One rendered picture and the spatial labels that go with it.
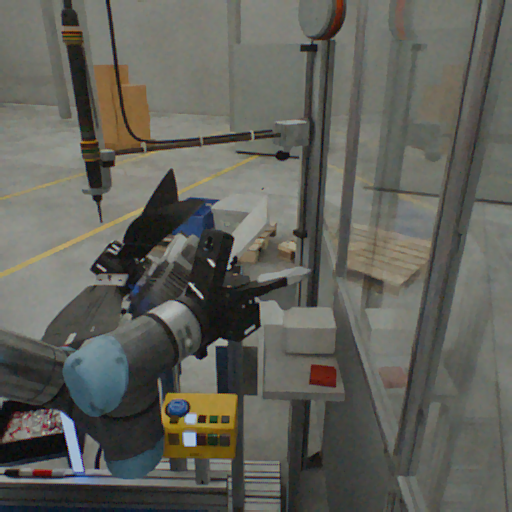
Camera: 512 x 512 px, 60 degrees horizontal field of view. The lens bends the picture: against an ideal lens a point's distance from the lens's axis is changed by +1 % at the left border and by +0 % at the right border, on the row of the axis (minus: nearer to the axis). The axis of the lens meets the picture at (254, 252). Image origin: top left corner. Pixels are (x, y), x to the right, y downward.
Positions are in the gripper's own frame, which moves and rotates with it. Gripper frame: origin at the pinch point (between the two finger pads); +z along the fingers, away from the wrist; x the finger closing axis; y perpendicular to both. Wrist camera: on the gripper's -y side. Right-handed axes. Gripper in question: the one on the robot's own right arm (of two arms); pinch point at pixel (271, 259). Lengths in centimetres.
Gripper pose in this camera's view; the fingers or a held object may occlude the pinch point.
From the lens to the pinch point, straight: 71.4
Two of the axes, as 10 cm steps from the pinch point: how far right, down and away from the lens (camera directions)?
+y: 1.1, 9.4, 3.3
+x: 7.8, 1.3, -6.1
